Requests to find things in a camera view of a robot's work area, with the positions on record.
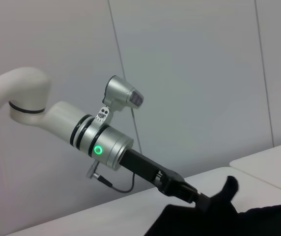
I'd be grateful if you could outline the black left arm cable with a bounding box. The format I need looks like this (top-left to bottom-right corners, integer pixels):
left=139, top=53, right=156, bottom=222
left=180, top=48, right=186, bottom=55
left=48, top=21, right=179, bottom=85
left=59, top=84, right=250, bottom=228
left=85, top=160, right=135, bottom=194

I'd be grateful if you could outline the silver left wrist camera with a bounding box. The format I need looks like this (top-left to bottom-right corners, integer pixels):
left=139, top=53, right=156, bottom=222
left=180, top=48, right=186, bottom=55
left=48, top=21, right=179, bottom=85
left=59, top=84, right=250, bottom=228
left=95, top=75, right=145, bottom=125

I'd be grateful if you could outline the black t-shirt with white print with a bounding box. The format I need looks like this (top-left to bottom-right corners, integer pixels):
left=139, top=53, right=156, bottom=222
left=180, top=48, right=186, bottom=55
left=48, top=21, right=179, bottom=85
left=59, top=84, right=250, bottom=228
left=142, top=176, right=281, bottom=236

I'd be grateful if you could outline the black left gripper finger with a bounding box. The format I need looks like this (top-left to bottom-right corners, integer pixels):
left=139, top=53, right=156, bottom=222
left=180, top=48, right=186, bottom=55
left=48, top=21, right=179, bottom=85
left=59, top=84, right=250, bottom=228
left=176, top=192, right=209, bottom=213
left=181, top=182, right=213, bottom=205

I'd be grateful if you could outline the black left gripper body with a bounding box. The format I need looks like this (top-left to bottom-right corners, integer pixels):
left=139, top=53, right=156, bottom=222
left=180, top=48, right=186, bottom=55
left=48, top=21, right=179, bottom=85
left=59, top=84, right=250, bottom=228
left=120, top=148, right=187, bottom=198

